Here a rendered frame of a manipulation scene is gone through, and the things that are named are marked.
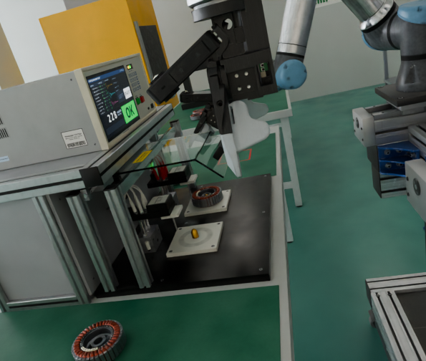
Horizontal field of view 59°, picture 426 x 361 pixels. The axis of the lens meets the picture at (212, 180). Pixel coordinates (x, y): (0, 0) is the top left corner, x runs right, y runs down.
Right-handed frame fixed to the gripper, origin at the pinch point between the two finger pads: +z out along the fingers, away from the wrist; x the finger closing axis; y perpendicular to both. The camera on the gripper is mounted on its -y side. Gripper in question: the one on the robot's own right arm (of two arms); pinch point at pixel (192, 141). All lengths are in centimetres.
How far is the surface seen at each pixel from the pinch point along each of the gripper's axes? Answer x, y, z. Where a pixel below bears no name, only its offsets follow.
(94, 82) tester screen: -23.9, -27.3, -10.9
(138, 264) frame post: -40.2, 3.4, 20.8
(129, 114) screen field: -8.9, -19.6, -1.6
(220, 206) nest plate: -1.5, 18.4, 15.8
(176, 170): 2.9, -0.5, 13.3
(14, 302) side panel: -41, -22, 51
